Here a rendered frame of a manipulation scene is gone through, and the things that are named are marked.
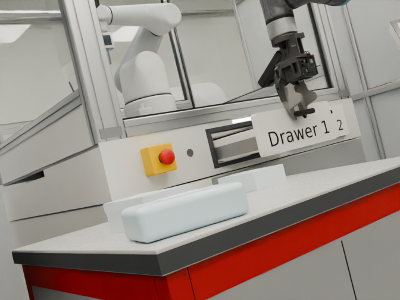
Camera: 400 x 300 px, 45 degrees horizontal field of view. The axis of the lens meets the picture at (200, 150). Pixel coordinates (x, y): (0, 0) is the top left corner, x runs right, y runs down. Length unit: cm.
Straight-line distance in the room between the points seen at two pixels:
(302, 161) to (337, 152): 18
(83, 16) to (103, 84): 17
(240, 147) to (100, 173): 37
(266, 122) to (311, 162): 44
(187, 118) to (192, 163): 13
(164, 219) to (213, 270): 8
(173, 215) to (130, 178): 62
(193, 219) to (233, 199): 6
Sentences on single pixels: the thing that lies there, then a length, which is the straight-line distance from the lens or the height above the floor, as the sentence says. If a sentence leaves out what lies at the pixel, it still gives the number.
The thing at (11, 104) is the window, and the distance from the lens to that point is 180.
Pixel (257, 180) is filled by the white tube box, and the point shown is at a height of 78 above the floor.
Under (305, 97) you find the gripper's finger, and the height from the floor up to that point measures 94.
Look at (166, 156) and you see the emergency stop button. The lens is 117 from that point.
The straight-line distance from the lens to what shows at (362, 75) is 317.
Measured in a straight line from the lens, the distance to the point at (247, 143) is 125.
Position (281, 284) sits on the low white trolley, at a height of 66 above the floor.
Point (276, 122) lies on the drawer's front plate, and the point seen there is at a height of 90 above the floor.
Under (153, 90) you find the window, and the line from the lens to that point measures 130.
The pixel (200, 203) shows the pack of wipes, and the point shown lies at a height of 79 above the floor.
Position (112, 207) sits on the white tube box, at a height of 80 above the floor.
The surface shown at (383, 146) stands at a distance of 317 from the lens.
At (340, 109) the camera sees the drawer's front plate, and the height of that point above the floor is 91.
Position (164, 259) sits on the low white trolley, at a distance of 53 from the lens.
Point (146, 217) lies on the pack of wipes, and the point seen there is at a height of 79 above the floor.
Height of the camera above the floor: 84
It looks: 2 degrees up
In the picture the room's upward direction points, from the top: 14 degrees counter-clockwise
